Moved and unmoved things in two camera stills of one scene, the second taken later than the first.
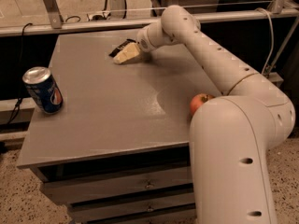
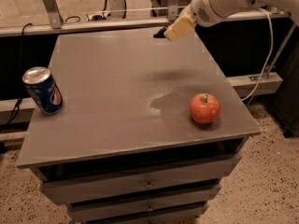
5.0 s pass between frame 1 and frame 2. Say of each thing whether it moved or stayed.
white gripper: moved
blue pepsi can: stayed
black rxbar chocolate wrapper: moved
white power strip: stayed
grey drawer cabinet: stayed
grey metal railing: stayed
